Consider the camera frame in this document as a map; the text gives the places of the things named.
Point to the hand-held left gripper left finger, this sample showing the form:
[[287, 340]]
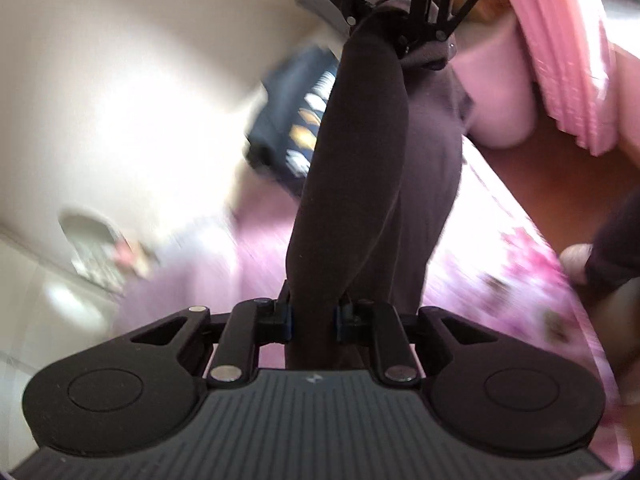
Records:
[[286, 319]]

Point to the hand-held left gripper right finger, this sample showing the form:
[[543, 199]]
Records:
[[340, 322]]

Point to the dark brown pants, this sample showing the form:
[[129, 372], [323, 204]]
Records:
[[360, 160]]

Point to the pale pink cushion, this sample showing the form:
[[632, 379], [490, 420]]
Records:
[[500, 100]]

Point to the navy printed garment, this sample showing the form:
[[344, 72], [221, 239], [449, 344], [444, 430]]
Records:
[[295, 110]]

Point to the pink curtain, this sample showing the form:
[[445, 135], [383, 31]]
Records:
[[565, 60]]

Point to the pink fluffy blanket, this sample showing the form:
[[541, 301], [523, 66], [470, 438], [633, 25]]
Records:
[[500, 270]]

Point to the metal rack shelf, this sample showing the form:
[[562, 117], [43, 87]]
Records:
[[92, 250]]

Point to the white wardrobe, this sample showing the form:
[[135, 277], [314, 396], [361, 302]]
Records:
[[40, 300]]

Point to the person's leg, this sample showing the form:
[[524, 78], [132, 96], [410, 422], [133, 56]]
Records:
[[620, 340]]

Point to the person's dark shorts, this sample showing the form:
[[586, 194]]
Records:
[[617, 245]]

